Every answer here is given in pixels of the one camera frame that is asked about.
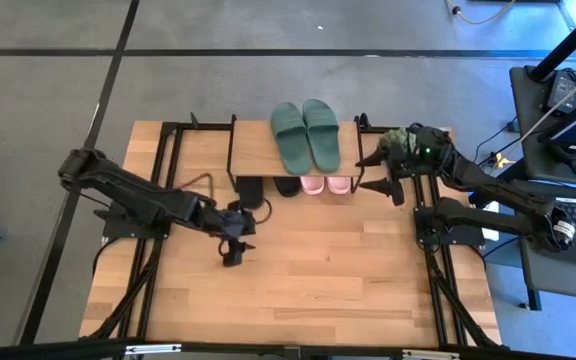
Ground beige floor cable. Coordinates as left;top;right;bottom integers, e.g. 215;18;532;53
445;0;517;25

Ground black aluminium table frame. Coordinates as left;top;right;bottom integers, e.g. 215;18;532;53
80;112;504;349

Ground green artificial potted plant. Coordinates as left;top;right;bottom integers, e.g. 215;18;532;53
378;127;418;151

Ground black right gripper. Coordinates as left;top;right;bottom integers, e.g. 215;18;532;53
355;125;452;207

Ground black rubber slide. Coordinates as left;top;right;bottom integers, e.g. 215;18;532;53
273;176;303;198
235;176;266;210

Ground wooden shelf with black frame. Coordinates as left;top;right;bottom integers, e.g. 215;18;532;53
226;113;368;194

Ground black side desk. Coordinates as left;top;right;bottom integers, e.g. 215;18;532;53
509;64;576;187

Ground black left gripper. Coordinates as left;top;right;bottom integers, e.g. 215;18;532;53
212;208;258;268

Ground black power adapter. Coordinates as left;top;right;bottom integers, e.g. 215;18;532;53
546;69;576;112

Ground black camera rig rail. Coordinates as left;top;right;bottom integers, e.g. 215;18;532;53
0;337;576;360

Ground black diagonal pole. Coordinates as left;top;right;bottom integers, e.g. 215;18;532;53
528;0;576;84

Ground grey keyboard desk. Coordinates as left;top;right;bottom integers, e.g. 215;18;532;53
511;178;576;311

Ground white paper sheet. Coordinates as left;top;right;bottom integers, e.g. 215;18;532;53
480;199;501;242

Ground silver rail bracket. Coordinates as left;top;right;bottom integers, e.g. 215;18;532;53
124;343;183;357
400;348;462;360

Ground green rubber slide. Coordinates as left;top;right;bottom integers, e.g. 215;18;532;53
301;98;342;174
269;101;314;177

